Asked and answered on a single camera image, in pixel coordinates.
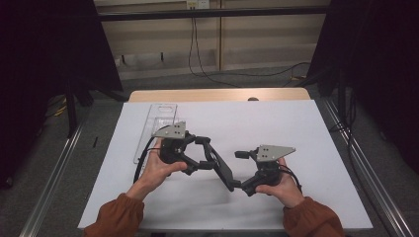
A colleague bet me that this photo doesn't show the black stand leg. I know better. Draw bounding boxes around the black stand leg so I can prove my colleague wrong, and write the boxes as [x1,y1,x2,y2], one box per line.
[64,78,79,138]

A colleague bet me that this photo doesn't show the black horizontal bar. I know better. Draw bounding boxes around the black horizontal bar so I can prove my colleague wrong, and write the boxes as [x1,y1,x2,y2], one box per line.
[96,5,331,23]

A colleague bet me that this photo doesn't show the black floor cable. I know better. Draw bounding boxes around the black floor cable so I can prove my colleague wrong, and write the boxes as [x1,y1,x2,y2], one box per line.
[210,61,311,79]

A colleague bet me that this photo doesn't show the clear plastic packaging tray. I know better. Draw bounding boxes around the clear plastic packaging tray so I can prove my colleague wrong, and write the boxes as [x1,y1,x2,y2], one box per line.
[132,103,181,166]

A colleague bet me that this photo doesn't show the person's right hand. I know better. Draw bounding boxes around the person's right hand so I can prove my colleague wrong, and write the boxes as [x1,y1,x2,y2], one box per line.
[255,158,306,209]

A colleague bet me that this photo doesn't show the hand-held gripper cable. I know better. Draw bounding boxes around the hand-held gripper cable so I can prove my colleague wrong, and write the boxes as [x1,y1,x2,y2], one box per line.
[132,124,171,185]
[279,163,303,195]

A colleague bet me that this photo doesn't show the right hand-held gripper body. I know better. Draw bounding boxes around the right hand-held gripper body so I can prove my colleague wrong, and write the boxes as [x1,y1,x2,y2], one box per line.
[249,144,296,188]

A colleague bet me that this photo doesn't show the white wall outlet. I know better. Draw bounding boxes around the white wall outlet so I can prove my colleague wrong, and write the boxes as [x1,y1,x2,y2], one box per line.
[185,0,211,10]

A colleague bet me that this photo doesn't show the black cable along rail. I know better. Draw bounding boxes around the black cable along rail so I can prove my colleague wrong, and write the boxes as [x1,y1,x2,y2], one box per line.
[328,88,361,181]

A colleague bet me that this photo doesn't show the right hand-held gripper cable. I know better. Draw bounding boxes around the right hand-held gripper cable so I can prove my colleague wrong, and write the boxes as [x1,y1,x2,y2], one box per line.
[279,163,303,195]

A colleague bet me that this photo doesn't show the wooden table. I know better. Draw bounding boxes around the wooden table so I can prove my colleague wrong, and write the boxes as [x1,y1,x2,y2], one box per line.
[127,87,311,104]

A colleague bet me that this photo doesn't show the metal floor rail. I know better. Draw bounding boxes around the metal floor rail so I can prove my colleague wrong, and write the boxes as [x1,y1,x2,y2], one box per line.
[19,120,86,237]
[321,98,415,237]

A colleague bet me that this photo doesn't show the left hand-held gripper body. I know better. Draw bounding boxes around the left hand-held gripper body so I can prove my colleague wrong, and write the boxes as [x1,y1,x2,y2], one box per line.
[152,120,199,176]

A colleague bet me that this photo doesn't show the black curtain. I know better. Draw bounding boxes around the black curtain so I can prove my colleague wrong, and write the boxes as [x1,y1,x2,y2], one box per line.
[305,0,419,176]
[0,0,125,192]

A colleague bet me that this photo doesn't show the black hanging wall cable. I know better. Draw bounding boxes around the black hanging wall cable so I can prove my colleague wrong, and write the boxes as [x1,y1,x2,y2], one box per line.
[188,17,242,89]

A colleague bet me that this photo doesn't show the left hand-held gripper cable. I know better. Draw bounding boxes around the left hand-held gripper cable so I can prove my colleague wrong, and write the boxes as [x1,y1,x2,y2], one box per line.
[132,124,171,185]

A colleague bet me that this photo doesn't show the white table mat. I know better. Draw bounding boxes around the white table mat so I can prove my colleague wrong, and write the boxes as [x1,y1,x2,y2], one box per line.
[77,100,375,232]

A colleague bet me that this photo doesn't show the person's left hand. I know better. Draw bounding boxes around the person's left hand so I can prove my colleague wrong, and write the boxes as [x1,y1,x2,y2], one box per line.
[126,137,189,202]

